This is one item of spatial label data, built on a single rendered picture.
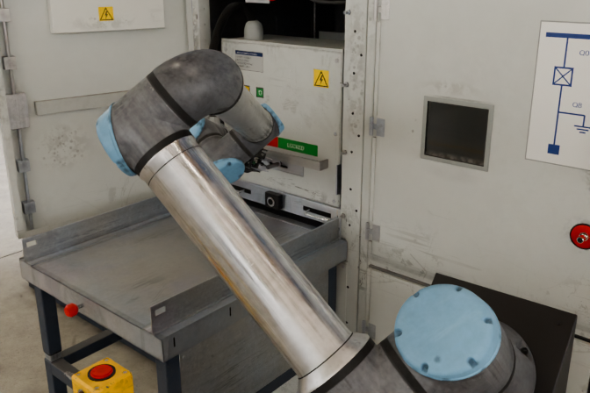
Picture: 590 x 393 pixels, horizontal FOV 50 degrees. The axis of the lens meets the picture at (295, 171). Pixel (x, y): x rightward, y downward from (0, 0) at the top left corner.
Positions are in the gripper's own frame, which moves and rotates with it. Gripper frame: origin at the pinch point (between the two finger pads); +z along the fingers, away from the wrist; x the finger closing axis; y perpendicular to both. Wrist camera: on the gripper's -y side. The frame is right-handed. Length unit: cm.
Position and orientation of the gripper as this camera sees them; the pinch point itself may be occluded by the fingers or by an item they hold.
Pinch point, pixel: (263, 165)
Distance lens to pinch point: 199.2
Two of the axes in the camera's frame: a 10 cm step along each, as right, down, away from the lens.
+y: 7.7, 2.0, -6.1
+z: 5.5, 2.8, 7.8
